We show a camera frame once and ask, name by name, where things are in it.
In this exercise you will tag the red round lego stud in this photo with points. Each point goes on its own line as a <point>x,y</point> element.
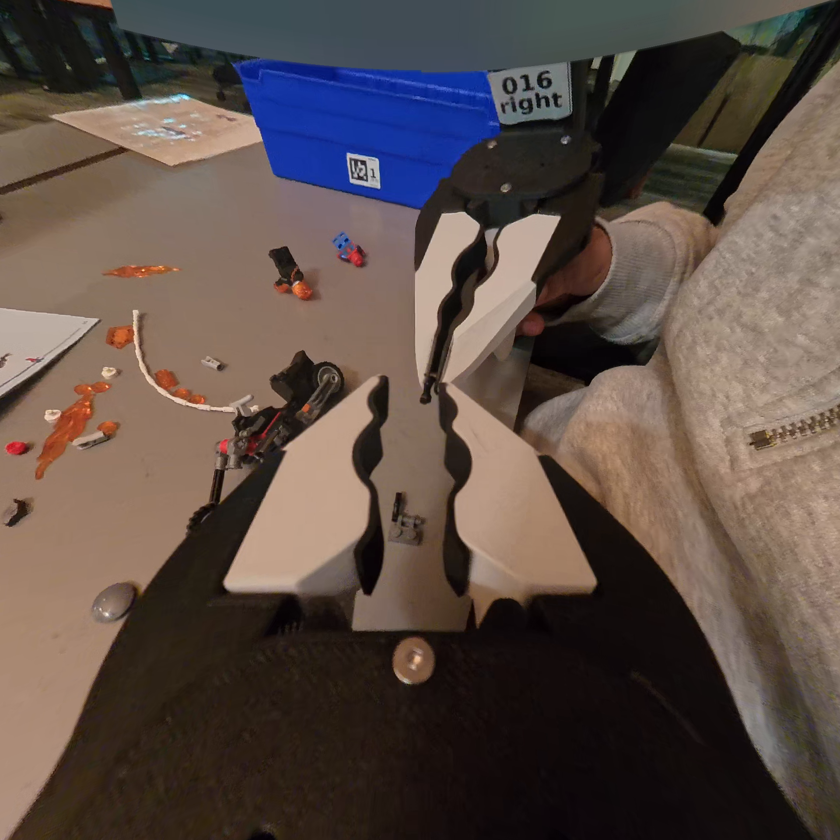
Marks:
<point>18,447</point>

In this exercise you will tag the person's grey sweatshirt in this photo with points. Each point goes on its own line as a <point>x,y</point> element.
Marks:
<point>754,394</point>

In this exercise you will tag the small orange flame lego piece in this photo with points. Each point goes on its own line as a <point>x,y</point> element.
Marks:
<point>141,270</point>

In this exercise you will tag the dark grey lego piece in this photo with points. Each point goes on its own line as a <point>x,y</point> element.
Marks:
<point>16,512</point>

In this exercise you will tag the large orange flame lego piece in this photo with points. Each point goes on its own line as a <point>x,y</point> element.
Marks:
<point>62,426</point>

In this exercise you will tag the black and orange lego figure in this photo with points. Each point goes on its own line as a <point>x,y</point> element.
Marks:
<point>292,272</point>

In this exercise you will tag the blue and red lego figure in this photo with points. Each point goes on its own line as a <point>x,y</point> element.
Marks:
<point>348,249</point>

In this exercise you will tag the person's right forearm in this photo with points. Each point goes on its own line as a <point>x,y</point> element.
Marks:
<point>649,275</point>

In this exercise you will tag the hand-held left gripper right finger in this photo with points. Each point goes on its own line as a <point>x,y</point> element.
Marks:
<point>518,525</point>

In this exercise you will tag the wide blue storage bin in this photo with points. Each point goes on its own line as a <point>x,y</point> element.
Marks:
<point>315,124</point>

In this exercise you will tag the small grey lego part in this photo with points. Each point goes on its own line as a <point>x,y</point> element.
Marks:
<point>405,530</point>

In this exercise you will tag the round grey table cap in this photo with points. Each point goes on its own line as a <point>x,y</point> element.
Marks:
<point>113,600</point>

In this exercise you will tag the light grey lego cylinder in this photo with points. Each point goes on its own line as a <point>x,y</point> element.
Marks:
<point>90,439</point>

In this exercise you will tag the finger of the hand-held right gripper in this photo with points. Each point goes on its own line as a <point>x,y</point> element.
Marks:
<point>515,269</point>
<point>436,275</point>

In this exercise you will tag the white paper sheet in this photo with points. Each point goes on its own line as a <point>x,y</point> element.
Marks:
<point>157,128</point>

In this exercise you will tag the person's right hand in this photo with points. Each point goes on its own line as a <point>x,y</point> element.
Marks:
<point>577,275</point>

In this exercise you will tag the orange translucent lego chunk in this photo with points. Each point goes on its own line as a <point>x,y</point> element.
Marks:
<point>120,336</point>

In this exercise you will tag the grey lego bracket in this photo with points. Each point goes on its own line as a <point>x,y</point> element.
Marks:
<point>213,363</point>

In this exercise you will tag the lego motorcycle model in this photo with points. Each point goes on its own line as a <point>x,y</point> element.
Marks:
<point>282,420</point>

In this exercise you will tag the lego instruction booklet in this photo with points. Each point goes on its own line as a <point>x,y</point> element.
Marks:
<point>33,348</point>

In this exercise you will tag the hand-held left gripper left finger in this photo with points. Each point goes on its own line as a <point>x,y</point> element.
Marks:
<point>308,518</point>

